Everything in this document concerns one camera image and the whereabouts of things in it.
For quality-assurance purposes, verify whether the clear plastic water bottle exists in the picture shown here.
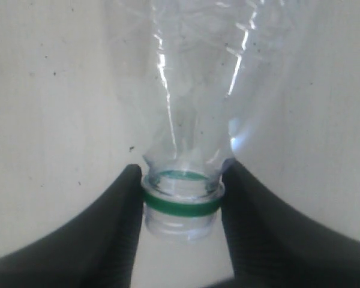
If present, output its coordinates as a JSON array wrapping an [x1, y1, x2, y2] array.
[[103, 1, 310, 241]]

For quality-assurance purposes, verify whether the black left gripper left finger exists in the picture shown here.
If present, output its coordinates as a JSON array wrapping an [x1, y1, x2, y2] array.
[[0, 164, 142, 287]]

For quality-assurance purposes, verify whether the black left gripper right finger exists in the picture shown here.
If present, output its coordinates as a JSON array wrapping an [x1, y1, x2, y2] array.
[[221, 162, 360, 287]]

